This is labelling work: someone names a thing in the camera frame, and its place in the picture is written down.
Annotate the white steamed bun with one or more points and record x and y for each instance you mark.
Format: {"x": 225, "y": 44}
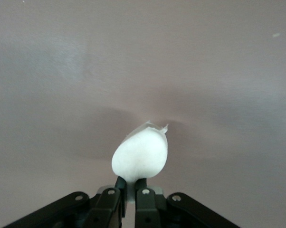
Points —
{"x": 140, "y": 154}

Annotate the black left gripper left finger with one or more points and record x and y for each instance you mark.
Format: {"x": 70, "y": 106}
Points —
{"x": 107, "y": 209}

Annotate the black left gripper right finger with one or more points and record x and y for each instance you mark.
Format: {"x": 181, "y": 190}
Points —
{"x": 145, "y": 209}

